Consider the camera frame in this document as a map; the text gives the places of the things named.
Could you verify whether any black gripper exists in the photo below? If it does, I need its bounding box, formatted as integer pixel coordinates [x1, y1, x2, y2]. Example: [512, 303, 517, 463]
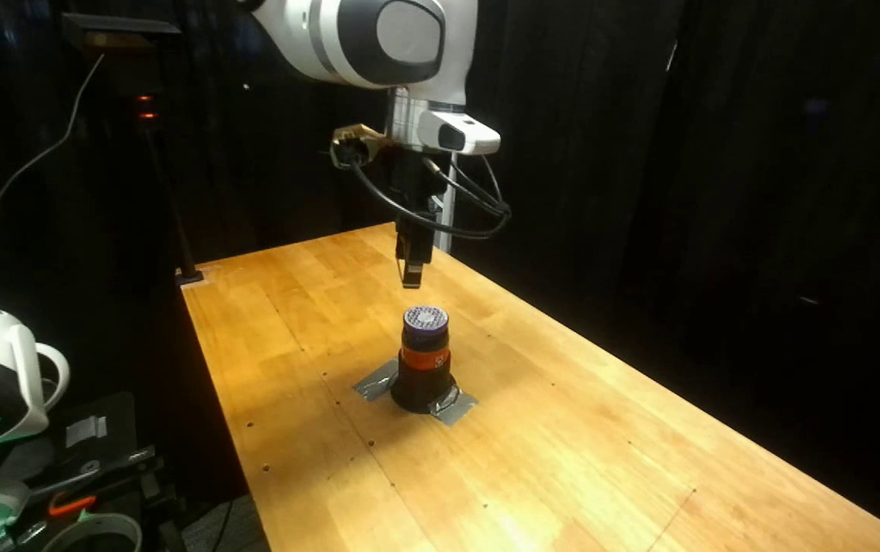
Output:
[392, 88, 458, 288]

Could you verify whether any dark cap with purple top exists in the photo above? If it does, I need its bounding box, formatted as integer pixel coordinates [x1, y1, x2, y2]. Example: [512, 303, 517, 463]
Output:
[398, 303, 454, 355]

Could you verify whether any small red indicator light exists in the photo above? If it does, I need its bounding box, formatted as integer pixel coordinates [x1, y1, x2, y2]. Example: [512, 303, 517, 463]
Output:
[133, 91, 164, 126]

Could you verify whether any black equipment case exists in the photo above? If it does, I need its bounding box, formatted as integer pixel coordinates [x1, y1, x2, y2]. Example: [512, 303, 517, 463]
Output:
[0, 392, 186, 552]

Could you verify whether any black looped cable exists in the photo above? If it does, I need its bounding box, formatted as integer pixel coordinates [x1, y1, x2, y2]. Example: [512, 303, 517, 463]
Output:
[330, 132, 516, 246]

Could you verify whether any brass coloured camera mount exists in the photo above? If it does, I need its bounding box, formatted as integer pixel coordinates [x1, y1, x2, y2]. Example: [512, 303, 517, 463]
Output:
[327, 121, 392, 169]

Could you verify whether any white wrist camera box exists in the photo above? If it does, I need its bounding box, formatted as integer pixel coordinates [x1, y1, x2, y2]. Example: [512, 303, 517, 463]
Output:
[414, 106, 507, 159]

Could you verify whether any grey square base plate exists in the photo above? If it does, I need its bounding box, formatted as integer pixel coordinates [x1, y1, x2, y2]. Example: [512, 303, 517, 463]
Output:
[350, 365, 482, 425]

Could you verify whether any black camera stand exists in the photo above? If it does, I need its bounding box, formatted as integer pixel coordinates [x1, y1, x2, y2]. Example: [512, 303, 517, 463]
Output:
[54, 9, 205, 288]

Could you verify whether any thin white cable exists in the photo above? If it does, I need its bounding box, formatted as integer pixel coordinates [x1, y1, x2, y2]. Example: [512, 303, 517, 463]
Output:
[0, 49, 111, 277]

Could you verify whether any small orange tool handle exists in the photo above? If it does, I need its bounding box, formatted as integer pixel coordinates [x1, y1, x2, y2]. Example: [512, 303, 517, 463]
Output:
[47, 493, 101, 519]

